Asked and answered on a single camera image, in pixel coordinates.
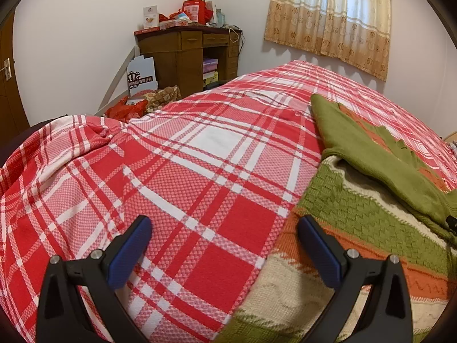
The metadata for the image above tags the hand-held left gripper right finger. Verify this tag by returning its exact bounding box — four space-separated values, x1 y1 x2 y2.
297 215 415 343

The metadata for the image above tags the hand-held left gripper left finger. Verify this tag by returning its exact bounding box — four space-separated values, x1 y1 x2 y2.
36 215 153 343

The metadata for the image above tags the green striped knit sweater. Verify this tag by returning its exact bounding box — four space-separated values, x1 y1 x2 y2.
216 94 457 343

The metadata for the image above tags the red plaid blanket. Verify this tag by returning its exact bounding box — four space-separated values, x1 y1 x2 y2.
0 60 457 343

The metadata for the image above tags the red plastic bag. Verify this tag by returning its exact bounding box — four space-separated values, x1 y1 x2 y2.
105 96 149 122

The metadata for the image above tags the brown patterned cloth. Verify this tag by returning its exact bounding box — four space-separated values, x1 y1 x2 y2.
145 85 183 112

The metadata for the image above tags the white blue cardboard box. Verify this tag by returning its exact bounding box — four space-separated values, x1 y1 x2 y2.
127 56 158 97

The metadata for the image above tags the brown wooden door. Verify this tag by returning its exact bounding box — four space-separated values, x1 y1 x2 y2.
0 11 31 140

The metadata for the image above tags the brown wooden desk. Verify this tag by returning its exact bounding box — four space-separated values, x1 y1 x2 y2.
135 25 246 97

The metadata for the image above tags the flat red white box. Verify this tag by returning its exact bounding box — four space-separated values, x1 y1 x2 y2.
159 19 189 30

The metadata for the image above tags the white upright product box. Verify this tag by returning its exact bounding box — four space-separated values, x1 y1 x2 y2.
143 5 160 30

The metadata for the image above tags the beige patterned curtain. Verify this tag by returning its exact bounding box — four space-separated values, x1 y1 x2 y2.
264 0 392 82

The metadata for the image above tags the grey metal frame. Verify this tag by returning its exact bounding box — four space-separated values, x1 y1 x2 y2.
95 46 143 117

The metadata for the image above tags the white cable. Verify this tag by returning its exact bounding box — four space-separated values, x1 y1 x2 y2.
223 25 247 49

